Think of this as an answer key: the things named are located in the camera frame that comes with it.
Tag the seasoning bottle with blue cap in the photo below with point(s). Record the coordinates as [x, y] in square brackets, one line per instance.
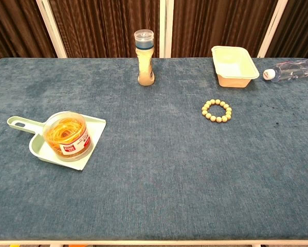
[144, 69]

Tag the blue tablecloth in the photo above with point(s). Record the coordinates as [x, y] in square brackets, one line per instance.
[153, 180]

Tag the mint green dustpan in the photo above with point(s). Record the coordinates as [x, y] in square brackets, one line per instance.
[95, 126]

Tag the clear tub of rubber bands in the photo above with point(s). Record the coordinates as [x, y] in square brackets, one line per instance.
[66, 133]

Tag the cream plastic tray container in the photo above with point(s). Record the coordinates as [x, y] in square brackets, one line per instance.
[233, 64]

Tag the brown pleated curtain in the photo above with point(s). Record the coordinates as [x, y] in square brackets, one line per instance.
[15, 28]
[300, 28]
[105, 25]
[215, 23]

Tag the clear plastic water bottle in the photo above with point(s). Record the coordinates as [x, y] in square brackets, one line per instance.
[290, 69]

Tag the white screen frame post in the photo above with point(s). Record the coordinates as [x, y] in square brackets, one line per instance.
[272, 28]
[166, 28]
[52, 28]

